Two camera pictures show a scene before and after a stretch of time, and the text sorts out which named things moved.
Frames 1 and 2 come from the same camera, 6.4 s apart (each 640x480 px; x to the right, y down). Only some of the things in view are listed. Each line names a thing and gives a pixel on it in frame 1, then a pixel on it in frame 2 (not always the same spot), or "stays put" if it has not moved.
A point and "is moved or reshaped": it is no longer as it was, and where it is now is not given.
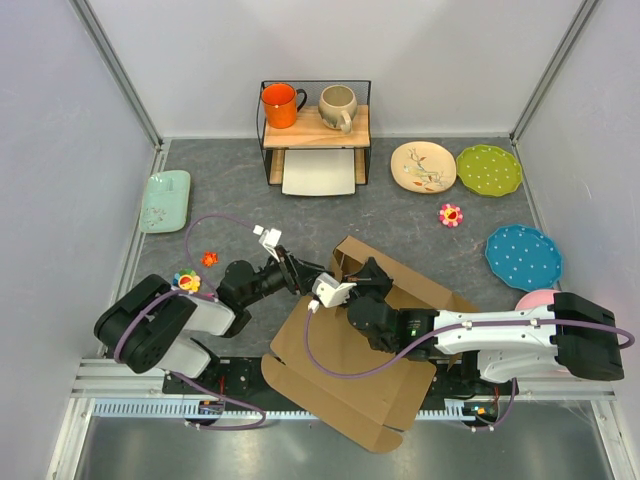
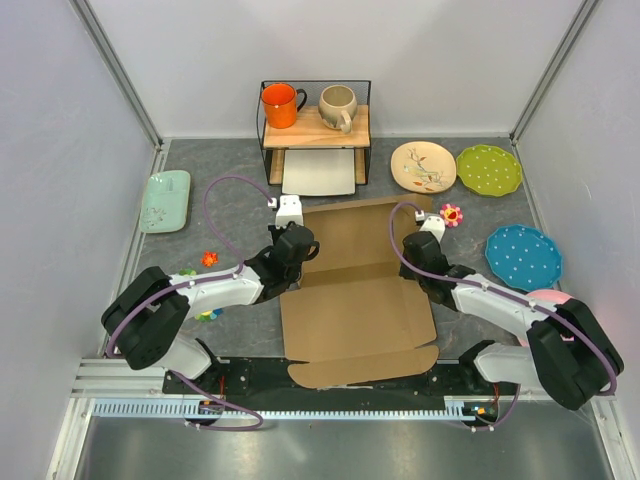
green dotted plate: (489, 170) stays put
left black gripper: (298, 274) to (276, 232)
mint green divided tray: (166, 202) stays put
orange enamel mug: (280, 103) stays put
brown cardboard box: (368, 406) is moved or reshaped
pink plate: (536, 298) stays put
